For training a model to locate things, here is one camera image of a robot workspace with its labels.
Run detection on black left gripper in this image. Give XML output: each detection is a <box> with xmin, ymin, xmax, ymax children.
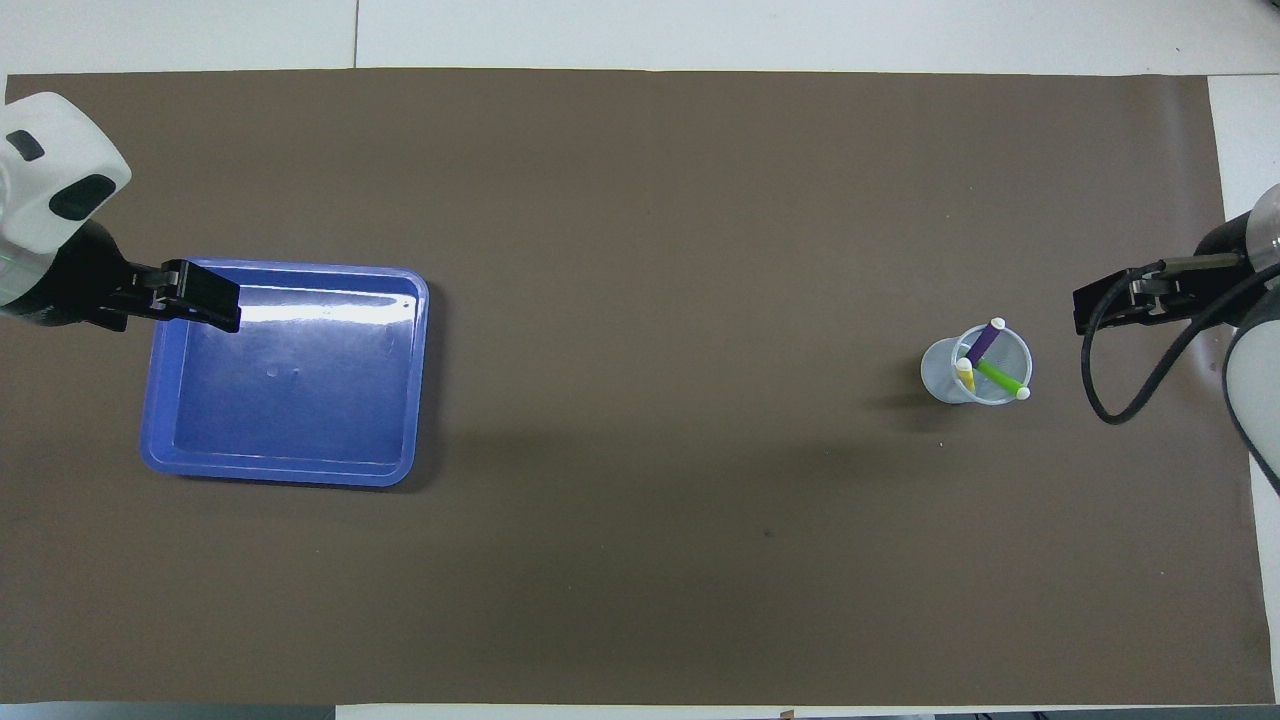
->
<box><xmin>0</xmin><ymin>220</ymin><xmax>243</xmax><ymax>335</ymax></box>

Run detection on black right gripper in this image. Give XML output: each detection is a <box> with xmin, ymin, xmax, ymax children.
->
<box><xmin>1073</xmin><ymin>213</ymin><xmax>1263</xmax><ymax>337</ymax></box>

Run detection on green marker pen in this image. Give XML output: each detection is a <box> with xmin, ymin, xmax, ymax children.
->
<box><xmin>975</xmin><ymin>358</ymin><xmax>1032</xmax><ymax>401</ymax></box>

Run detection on purple marker pen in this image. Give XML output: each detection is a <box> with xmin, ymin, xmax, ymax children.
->
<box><xmin>965</xmin><ymin>317</ymin><xmax>1007</xmax><ymax>367</ymax></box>

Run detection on blue plastic tray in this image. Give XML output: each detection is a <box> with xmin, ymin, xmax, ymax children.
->
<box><xmin>140</xmin><ymin>257</ymin><xmax>431</xmax><ymax>488</ymax></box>

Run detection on clear plastic cup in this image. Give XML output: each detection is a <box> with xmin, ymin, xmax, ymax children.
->
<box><xmin>920</xmin><ymin>323</ymin><xmax>1033</xmax><ymax>406</ymax></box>

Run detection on brown table mat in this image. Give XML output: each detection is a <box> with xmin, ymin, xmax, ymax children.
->
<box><xmin>0</xmin><ymin>68</ymin><xmax>1276</xmax><ymax>706</ymax></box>

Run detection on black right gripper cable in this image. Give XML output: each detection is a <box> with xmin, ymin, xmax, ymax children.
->
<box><xmin>1080</xmin><ymin>255</ymin><xmax>1280</xmax><ymax>426</ymax></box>

